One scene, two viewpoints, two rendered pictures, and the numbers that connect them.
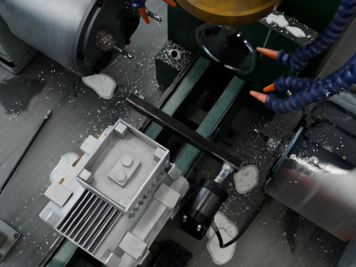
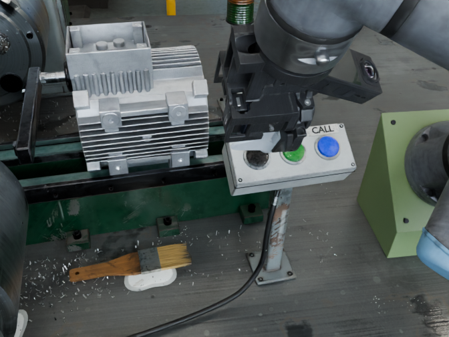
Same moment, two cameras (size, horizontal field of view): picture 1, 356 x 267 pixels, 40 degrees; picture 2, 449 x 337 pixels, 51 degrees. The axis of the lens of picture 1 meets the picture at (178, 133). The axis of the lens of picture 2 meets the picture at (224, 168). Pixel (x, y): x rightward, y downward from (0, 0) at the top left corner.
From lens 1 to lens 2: 0.99 m
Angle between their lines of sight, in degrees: 66
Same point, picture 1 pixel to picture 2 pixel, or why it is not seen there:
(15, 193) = (220, 294)
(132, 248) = not seen: hidden behind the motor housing
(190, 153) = (44, 149)
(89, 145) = (111, 106)
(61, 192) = (173, 96)
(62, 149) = (131, 298)
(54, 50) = (15, 204)
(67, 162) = (142, 281)
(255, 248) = not seen: hidden behind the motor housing
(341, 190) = not seen: outside the picture
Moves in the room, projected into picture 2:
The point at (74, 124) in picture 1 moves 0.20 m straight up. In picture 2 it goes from (89, 313) to (65, 225)
